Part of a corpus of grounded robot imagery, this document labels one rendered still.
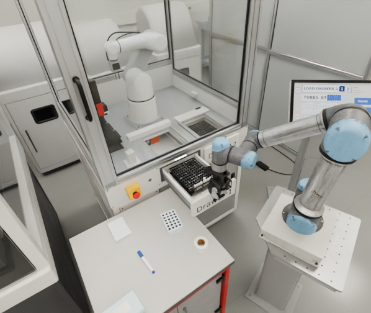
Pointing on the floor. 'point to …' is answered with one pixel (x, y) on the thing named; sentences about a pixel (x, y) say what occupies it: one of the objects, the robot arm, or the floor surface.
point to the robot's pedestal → (275, 287)
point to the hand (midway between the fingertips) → (215, 194)
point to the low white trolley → (156, 246)
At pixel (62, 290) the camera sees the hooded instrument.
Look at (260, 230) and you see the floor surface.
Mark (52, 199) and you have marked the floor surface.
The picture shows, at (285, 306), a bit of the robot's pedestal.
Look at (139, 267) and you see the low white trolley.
